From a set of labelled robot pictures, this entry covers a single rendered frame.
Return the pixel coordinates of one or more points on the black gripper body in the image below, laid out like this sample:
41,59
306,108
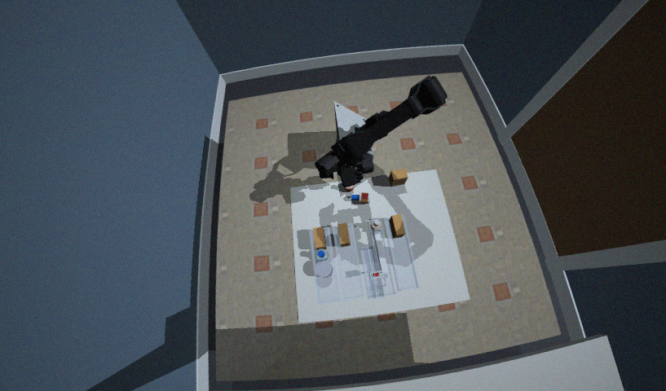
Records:
366,165

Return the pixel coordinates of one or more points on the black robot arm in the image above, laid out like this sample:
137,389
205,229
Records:
424,97

